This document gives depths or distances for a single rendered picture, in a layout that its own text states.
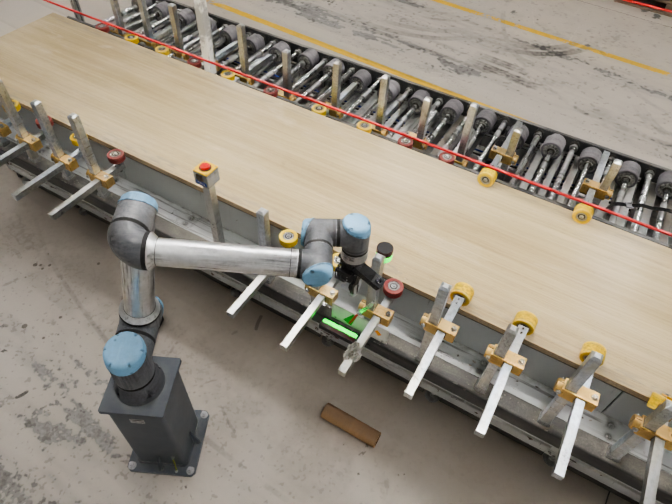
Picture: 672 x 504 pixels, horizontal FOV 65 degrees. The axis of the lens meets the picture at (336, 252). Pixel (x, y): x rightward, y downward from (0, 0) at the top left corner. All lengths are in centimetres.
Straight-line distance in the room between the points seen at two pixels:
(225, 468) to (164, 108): 186
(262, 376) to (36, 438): 111
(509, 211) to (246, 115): 143
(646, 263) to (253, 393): 194
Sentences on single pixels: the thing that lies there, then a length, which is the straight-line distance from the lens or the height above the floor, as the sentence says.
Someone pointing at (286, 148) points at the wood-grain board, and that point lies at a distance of 269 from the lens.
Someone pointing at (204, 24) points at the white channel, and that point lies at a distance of 318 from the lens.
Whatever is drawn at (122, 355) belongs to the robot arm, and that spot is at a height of 87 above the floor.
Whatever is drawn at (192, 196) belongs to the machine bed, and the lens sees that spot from 271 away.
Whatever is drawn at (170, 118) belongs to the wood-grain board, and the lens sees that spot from 296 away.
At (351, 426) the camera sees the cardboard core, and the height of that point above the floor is 8.
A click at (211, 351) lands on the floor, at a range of 301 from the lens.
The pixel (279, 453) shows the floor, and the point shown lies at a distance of 273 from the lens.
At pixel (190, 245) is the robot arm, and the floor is 141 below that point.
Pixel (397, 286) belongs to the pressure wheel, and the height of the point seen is 90.
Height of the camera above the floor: 256
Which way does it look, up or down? 49 degrees down
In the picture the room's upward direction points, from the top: 4 degrees clockwise
